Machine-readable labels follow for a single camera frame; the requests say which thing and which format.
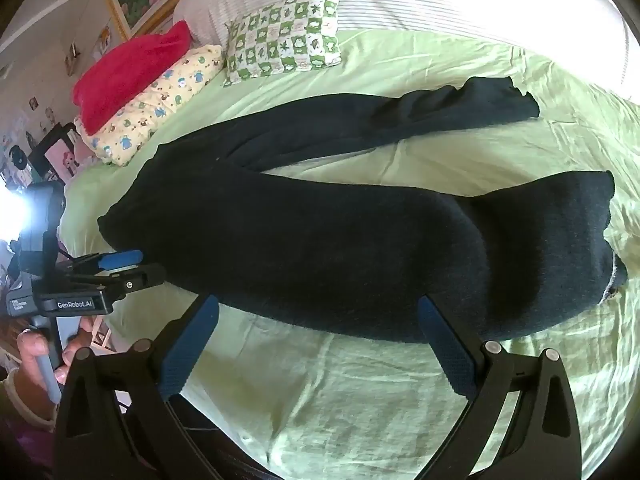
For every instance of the black framed pink picture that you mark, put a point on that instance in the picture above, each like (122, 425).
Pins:
(55, 152)

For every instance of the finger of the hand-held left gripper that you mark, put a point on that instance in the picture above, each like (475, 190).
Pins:
(120, 259)
(135, 282)

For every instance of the green checked pillow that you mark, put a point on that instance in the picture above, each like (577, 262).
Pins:
(285, 30)

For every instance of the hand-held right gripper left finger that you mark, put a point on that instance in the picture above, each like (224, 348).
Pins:
(187, 350)

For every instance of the small wall sticker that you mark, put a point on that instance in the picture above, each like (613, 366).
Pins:
(104, 36)

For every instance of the yellow printed pillow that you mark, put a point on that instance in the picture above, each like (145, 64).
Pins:
(160, 100)

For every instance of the red pillow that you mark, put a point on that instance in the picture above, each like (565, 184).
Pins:
(125, 75)

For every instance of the bed with green sheet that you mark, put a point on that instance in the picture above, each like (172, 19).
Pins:
(350, 400)

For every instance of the small wall photo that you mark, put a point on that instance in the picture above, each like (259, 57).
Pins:
(74, 56)

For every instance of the person's left hand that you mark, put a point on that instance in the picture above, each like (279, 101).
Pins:
(75, 350)

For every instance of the person's left forearm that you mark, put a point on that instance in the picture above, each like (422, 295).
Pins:
(25, 400)

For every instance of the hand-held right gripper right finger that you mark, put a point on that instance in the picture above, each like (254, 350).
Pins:
(447, 350)

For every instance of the purple garment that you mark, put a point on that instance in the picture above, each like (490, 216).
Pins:
(25, 455)

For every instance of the black pants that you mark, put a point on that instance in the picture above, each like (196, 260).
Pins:
(325, 250)

